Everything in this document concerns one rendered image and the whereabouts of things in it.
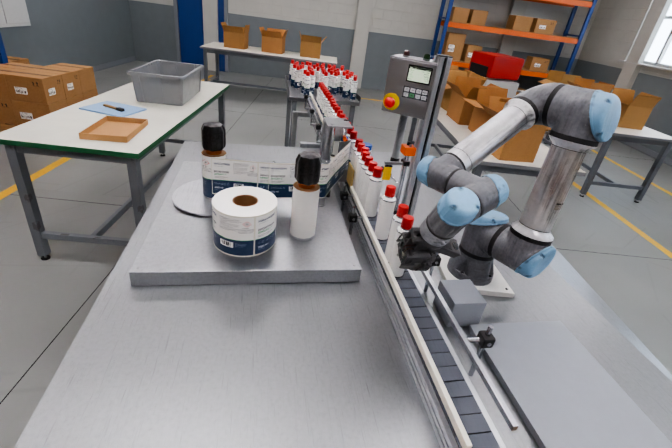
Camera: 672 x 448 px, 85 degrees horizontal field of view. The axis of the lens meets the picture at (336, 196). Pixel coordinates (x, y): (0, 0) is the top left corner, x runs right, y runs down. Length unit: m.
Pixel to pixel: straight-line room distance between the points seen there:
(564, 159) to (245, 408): 0.97
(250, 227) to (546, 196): 0.84
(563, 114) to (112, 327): 1.25
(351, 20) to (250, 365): 8.15
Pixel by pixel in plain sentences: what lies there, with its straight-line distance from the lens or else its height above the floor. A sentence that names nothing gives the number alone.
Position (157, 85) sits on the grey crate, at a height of 0.94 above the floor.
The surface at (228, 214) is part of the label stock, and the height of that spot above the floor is 1.02.
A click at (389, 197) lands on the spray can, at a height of 1.05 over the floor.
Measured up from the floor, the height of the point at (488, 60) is 1.13.
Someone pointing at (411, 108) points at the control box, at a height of 1.32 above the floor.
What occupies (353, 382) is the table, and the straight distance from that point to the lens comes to 0.96.
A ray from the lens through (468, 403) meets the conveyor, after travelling 0.95.
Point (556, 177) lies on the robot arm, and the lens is 1.14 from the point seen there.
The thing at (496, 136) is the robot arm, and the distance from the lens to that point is 1.05.
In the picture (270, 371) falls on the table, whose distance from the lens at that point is 0.96.
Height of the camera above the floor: 1.60
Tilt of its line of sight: 27 degrees down
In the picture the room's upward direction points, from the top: 8 degrees clockwise
